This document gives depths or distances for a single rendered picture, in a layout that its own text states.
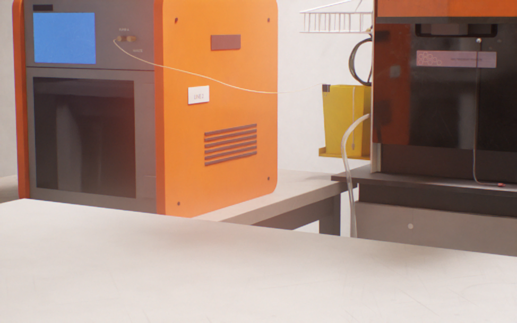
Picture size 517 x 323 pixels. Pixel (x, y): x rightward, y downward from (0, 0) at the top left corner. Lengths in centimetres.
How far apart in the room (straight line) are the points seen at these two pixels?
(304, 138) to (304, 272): 290
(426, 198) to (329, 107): 33
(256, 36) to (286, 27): 157
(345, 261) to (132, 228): 22
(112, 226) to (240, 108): 114
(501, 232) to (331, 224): 46
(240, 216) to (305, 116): 171
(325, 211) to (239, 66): 50
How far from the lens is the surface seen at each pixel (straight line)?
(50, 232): 88
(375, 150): 228
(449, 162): 223
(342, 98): 230
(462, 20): 97
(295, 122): 363
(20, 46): 200
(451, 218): 214
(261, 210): 200
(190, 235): 85
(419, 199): 218
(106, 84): 188
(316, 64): 358
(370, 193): 222
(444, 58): 218
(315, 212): 230
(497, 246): 212
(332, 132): 232
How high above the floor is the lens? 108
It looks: 8 degrees down
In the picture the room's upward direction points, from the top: straight up
